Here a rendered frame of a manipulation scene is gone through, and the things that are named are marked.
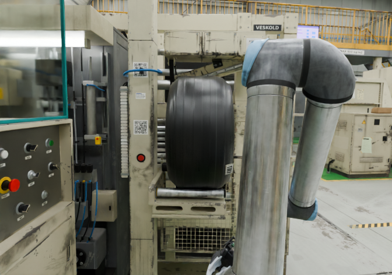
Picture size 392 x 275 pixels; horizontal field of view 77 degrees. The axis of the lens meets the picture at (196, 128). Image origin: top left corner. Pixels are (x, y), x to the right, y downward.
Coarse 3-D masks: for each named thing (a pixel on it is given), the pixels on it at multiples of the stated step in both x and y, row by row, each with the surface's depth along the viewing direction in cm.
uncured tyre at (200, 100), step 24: (168, 96) 116; (192, 96) 110; (216, 96) 110; (168, 120) 109; (192, 120) 106; (216, 120) 106; (168, 144) 109; (192, 144) 106; (216, 144) 106; (168, 168) 115; (192, 168) 110; (216, 168) 110
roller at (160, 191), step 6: (156, 192) 122; (162, 192) 122; (168, 192) 122; (174, 192) 122; (180, 192) 122; (186, 192) 122; (192, 192) 122; (198, 192) 122; (204, 192) 122; (210, 192) 122; (216, 192) 122; (222, 192) 122
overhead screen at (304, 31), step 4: (300, 28) 462; (304, 28) 463; (308, 28) 464; (312, 28) 466; (316, 28) 467; (300, 32) 463; (304, 32) 464; (308, 32) 465; (312, 32) 466; (316, 32) 467; (300, 36) 464; (304, 36) 465; (308, 36) 466; (312, 36) 467; (316, 36) 468
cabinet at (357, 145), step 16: (352, 112) 521; (336, 128) 508; (352, 128) 466; (368, 128) 470; (384, 128) 475; (336, 144) 508; (352, 144) 469; (368, 144) 473; (384, 144) 478; (336, 160) 507; (352, 160) 471; (368, 160) 476; (384, 160) 481; (352, 176) 477; (368, 176) 481; (384, 176) 487
